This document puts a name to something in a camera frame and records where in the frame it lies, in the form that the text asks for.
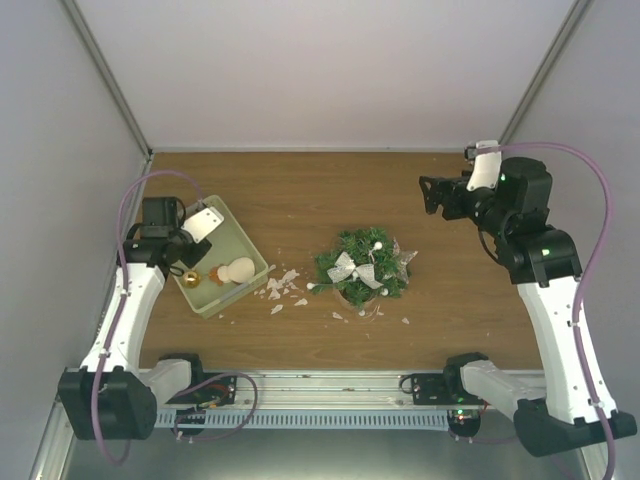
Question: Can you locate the gold bauble ornament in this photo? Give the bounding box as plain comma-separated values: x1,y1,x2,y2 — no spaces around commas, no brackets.
181,270,202,289

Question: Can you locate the light green perforated plastic basket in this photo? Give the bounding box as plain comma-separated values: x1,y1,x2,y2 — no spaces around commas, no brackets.
174,195,270,319

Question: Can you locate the silver glitter star ornament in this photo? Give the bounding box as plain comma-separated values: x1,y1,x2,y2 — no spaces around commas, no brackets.
393,238,418,284

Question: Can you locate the white ball light string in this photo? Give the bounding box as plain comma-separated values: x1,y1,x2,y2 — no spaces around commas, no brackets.
305,241,389,317

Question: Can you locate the small green christmas tree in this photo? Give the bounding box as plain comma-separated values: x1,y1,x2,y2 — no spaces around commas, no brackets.
307,227,418,311

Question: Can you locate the silver mesh ribbon bow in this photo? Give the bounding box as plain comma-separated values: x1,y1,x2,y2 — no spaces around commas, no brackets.
327,251,383,290

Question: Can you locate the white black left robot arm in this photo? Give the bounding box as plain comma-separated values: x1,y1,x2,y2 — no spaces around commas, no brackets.
58,197,224,440

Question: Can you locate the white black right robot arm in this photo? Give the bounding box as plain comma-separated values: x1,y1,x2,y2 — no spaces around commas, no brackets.
419,155,638,457

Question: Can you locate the beige snowman ornament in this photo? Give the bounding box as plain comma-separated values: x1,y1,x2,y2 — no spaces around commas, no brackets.
208,257,255,286

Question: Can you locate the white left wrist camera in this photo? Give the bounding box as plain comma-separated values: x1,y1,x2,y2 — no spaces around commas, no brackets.
181,206,224,244

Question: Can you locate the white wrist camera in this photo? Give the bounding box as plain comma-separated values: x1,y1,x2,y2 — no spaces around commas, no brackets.
464,140,502,191
181,206,224,244

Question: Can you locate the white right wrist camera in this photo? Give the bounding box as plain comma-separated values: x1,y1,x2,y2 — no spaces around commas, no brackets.
464,140,502,191

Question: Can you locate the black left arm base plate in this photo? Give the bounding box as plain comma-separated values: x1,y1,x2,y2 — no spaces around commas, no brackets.
167,372,238,409

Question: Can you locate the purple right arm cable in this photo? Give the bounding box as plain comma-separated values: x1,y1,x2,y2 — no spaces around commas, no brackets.
487,142,615,480

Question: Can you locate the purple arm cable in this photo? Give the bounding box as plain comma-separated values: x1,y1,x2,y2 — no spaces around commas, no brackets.
487,142,615,480
94,170,206,466

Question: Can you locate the aluminium front mounting rail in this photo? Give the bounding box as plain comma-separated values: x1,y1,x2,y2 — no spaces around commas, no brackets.
144,368,556,409

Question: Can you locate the grey slotted cable duct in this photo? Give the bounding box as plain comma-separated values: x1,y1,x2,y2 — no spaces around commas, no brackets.
155,409,449,431

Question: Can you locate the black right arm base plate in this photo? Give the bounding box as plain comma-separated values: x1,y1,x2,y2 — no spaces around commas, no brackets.
398,373,484,407

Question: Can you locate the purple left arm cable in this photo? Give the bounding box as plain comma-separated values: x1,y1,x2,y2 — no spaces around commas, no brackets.
94,170,206,466

